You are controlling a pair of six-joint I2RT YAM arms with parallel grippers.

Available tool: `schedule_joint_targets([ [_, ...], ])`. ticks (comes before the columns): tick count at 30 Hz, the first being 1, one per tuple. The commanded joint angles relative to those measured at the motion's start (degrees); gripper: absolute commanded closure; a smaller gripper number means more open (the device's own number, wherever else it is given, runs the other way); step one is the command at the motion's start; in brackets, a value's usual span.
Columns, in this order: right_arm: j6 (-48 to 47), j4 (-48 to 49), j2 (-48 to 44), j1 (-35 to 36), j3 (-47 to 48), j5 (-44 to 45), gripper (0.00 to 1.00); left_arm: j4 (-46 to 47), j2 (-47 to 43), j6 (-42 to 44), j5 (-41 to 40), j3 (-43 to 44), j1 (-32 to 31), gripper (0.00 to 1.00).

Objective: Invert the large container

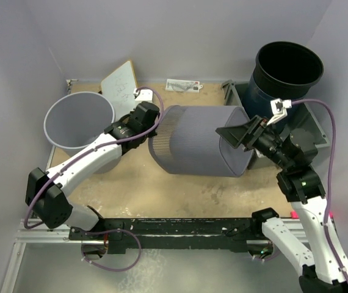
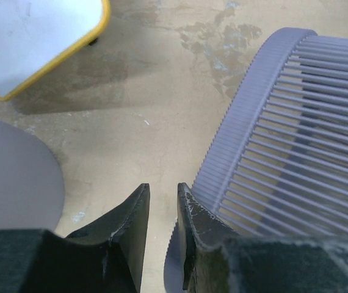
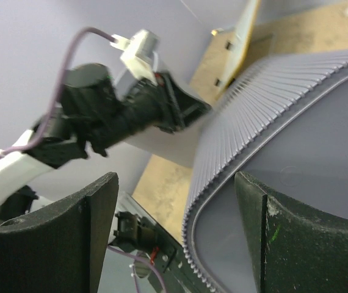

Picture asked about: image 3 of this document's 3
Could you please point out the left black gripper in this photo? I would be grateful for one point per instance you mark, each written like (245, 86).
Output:
(166, 106)

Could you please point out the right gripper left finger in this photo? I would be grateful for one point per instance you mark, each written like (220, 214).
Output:
(60, 247)

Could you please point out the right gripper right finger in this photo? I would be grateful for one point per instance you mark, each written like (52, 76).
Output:
(293, 247)

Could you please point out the grey slotted square bin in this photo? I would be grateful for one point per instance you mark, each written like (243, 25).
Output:
(285, 122)

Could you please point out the smooth lavender round bin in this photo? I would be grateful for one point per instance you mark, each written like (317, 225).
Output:
(178, 147)

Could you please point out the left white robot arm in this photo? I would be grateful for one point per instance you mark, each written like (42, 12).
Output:
(89, 114)

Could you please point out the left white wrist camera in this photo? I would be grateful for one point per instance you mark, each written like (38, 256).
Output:
(137, 53)

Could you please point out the small whiteboard wooden frame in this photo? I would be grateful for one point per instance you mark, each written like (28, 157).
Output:
(239, 42)

